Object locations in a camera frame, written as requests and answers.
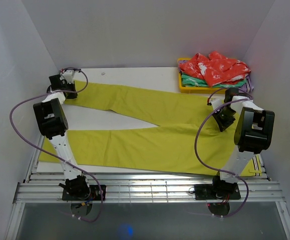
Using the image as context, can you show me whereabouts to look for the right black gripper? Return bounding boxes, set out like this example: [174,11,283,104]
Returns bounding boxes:
[212,107,236,132]

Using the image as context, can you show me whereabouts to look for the yellow-green trousers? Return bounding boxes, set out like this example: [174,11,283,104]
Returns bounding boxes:
[38,79,262,178]

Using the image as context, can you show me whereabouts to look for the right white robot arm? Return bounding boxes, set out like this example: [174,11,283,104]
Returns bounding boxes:
[207,88,275,199]

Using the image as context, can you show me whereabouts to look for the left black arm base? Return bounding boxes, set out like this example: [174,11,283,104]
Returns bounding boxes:
[61,184,107,202]

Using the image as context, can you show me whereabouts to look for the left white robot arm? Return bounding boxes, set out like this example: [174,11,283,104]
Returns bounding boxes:
[33,69,91,200]

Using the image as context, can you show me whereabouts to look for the purple striped garment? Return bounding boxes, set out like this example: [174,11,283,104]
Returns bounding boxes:
[177,58,254,93]

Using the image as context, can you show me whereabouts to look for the yellow plastic tray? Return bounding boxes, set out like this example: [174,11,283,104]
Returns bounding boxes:
[178,69,226,95]

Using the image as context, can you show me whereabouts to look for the red white patterned garment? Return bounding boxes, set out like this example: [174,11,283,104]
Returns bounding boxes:
[178,51,251,87]

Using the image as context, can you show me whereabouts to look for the green folded garment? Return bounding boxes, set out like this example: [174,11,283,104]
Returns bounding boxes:
[181,74,249,88]

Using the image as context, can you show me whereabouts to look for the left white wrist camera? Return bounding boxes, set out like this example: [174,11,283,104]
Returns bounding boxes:
[60,70,75,84]

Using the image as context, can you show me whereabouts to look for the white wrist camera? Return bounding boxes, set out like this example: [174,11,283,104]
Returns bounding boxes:
[207,98,222,109]
[60,70,75,84]

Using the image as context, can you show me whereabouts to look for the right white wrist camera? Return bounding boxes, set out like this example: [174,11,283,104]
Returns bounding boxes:
[207,98,222,109]

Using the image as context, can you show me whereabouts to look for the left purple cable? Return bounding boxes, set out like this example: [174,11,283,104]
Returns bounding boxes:
[9,67,105,223]

